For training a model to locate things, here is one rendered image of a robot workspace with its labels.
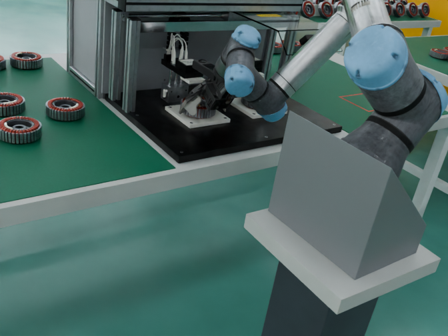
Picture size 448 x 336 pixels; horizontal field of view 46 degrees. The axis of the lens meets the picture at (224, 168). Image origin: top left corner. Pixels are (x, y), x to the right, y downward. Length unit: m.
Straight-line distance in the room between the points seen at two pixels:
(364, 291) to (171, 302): 1.10
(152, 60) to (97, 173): 0.60
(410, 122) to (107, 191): 0.70
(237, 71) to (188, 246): 1.19
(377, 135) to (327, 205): 0.18
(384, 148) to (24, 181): 0.80
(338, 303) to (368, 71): 0.45
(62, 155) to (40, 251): 0.95
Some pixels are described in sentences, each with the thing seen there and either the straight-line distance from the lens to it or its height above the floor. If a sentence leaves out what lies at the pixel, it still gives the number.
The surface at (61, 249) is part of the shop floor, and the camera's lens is 2.31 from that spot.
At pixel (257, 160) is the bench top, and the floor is 0.73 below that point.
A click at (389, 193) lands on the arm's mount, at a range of 1.03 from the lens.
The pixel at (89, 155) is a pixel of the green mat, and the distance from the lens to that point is 1.41.
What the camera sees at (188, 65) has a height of 0.92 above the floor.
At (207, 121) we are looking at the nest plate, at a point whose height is 0.78.
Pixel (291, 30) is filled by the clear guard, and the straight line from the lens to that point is 1.64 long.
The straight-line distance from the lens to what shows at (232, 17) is 1.81.
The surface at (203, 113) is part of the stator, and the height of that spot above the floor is 0.80.
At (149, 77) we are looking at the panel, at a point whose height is 0.81.
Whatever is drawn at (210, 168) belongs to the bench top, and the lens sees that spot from 1.42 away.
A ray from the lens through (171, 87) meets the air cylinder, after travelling 1.72.
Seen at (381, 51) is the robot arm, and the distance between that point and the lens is 1.04.
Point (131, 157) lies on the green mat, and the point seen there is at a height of 0.75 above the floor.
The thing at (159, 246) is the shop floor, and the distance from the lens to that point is 2.33.
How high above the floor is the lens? 1.40
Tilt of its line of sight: 28 degrees down
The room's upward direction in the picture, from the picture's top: 9 degrees clockwise
